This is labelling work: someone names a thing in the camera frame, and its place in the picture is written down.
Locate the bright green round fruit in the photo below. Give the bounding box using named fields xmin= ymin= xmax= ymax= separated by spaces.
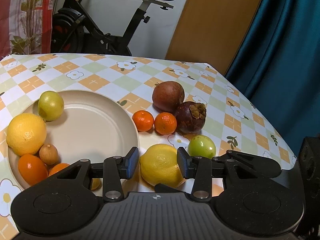
xmin=188 ymin=135 xmax=216 ymax=159

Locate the floral checkered tablecloth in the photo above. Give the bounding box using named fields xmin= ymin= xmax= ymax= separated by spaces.
xmin=1 ymin=54 xmax=296 ymax=239

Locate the small orange mandarin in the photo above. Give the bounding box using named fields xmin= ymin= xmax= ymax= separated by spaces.
xmin=154 ymin=112 xmax=177 ymax=135
xmin=132 ymin=110 xmax=154 ymax=132

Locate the printed red backdrop cloth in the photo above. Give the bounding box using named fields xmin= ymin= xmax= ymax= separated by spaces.
xmin=1 ymin=0 xmax=54 ymax=58

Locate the small orange mandarin right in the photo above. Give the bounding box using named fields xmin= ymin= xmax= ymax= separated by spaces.
xmin=154 ymin=112 xmax=177 ymax=135

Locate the small orange mandarin left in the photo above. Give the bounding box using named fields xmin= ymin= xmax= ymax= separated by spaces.
xmin=132 ymin=110 xmax=154 ymax=132

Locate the teal curtain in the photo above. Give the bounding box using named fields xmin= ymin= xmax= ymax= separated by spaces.
xmin=226 ymin=0 xmax=319 ymax=154

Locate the black exercise bike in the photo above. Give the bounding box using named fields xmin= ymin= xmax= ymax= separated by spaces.
xmin=50 ymin=0 xmax=174 ymax=56

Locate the red-brown apple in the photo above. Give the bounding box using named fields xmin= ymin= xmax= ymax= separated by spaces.
xmin=152 ymin=81 xmax=185 ymax=113

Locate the yellow-green round fruit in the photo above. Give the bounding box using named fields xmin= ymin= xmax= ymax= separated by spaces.
xmin=38 ymin=90 xmax=65 ymax=121

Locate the beige round plate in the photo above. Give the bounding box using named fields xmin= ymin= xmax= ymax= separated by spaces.
xmin=5 ymin=90 xmax=139 ymax=189

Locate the dark purple mangosteen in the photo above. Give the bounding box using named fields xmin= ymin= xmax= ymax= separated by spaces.
xmin=175 ymin=101 xmax=207 ymax=134

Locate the yellow lemon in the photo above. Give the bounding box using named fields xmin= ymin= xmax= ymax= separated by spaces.
xmin=139 ymin=144 xmax=185 ymax=188

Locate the wooden board panel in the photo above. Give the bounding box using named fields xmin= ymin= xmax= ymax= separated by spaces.
xmin=165 ymin=0 xmax=261 ymax=74

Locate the large yellow orange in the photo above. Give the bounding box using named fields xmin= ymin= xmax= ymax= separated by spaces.
xmin=7 ymin=113 xmax=47 ymax=156

